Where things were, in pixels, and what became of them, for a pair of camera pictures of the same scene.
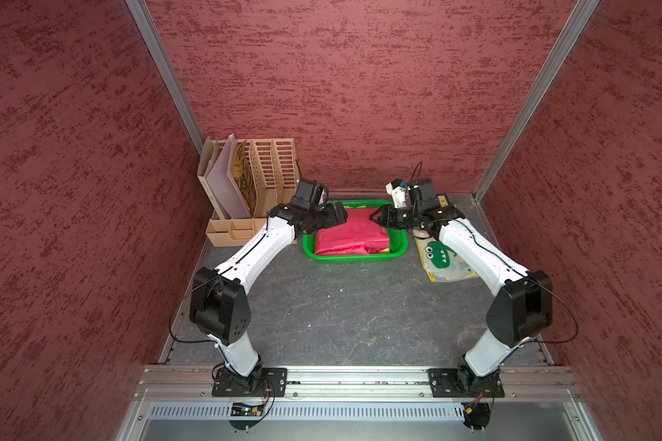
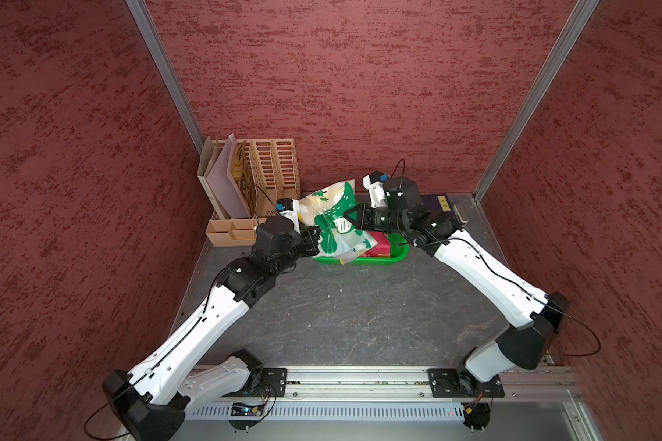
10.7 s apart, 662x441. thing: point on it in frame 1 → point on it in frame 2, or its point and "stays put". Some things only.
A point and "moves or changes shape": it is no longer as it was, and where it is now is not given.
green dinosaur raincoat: [439, 263] moves or changes shape
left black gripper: [331, 220] → [307, 233]
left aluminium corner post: [146, 25] stays put
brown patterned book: [244, 175] stays put
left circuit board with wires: [240, 409] stays put
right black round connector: [476, 415] stays put
